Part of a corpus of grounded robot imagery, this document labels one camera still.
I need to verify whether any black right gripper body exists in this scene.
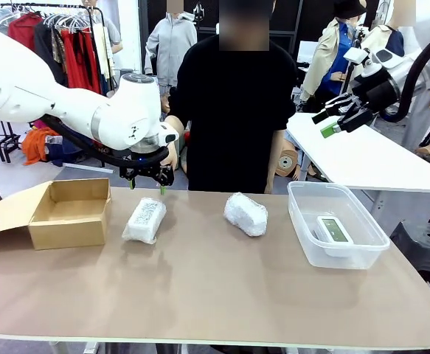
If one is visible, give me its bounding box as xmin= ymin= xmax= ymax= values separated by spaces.
xmin=351 ymin=77 xmax=400 ymax=112

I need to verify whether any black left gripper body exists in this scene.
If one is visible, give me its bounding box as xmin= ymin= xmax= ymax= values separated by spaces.
xmin=118 ymin=161 xmax=170 ymax=178

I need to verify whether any bubble-wrapped clock with visible screen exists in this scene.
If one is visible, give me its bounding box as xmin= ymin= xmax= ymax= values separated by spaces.
xmin=121 ymin=196 xmax=167 ymax=245

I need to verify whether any thickly bubble-wrapped clock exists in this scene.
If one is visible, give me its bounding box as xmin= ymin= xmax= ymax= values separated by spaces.
xmin=223 ymin=191 xmax=268 ymax=237

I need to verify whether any unwrapped white digital clock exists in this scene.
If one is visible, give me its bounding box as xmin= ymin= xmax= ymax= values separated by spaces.
xmin=312 ymin=215 xmax=356 ymax=257

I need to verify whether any person's right forearm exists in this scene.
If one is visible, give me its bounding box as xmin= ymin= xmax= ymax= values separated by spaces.
xmin=164 ymin=115 xmax=186 ymax=145

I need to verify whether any person's left forearm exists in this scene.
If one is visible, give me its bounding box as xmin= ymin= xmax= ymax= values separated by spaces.
xmin=264 ymin=128 xmax=286 ymax=195

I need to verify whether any person's right hand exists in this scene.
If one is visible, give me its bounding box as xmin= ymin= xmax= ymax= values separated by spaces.
xmin=166 ymin=142 xmax=181 ymax=170

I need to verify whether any metal bar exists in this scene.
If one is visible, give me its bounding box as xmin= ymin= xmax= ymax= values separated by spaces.
xmin=63 ymin=163 xmax=115 ymax=175

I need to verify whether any mannequin in beige coat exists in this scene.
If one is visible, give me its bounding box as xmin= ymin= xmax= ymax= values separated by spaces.
xmin=300 ymin=0 xmax=367 ymax=112

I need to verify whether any white table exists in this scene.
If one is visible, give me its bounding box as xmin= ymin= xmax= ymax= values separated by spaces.
xmin=285 ymin=110 xmax=430 ymax=195

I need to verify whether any white mannequin navy top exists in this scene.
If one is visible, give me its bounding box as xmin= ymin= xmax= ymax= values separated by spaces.
xmin=360 ymin=0 xmax=426 ymax=74

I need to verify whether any white panel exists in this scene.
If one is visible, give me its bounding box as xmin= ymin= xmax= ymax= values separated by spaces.
xmin=297 ymin=40 xmax=321 ymax=64

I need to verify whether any child mannequin in green shirt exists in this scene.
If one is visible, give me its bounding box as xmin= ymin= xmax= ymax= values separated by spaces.
xmin=159 ymin=86 xmax=172 ymax=123

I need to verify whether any blue cloth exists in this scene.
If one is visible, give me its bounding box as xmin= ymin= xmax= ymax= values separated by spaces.
xmin=44 ymin=134 xmax=90 ymax=167

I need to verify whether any brown cardboard box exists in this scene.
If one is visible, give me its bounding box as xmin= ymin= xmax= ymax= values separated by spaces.
xmin=0 ymin=178 xmax=112 ymax=251

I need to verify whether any black hat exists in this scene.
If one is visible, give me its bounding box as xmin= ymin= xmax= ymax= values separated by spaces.
xmin=332 ymin=0 xmax=367 ymax=19

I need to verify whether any person in black sweater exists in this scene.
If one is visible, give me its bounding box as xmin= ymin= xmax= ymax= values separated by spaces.
xmin=168 ymin=0 xmax=299 ymax=195

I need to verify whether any orange cloth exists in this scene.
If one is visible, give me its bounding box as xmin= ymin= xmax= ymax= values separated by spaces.
xmin=22 ymin=127 xmax=59 ymax=167

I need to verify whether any black partition panel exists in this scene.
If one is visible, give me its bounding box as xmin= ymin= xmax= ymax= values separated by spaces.
xmin=146 ymin=0 xmax=304 ymax=49

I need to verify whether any cream garment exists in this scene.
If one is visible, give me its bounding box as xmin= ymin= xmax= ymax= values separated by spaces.
xmin=91 ymin=21 xmax=115 ymax=97

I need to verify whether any long red dress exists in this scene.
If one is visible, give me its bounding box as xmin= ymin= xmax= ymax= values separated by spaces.
xmin=59 ymin=29 xmax=104 ymax=96

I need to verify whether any clear plastic container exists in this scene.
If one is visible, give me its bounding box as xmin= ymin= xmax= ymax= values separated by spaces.
xmin=286 ymin=180 xmax=391 ymax=271

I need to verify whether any black plastic stool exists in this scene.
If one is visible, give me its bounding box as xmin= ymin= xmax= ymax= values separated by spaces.
xmin=389 ymin=221 xmax=430 ymax=296

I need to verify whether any black garment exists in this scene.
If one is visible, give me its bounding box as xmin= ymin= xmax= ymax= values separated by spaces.
xmin=33 ymin=21 xmax=69 ymax=88

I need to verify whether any red garment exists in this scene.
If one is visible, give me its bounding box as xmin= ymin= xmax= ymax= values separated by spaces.
xmin=7 ymin=13 xmax=45 ymax=52

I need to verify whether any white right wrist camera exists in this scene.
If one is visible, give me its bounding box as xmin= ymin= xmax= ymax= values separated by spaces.
xmin=343 ymin=46 xmax=371 ymax=66

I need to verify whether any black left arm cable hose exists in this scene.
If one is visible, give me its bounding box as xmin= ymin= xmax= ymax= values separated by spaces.
xmin=41 ymin=114 xmax=170 ymax=171

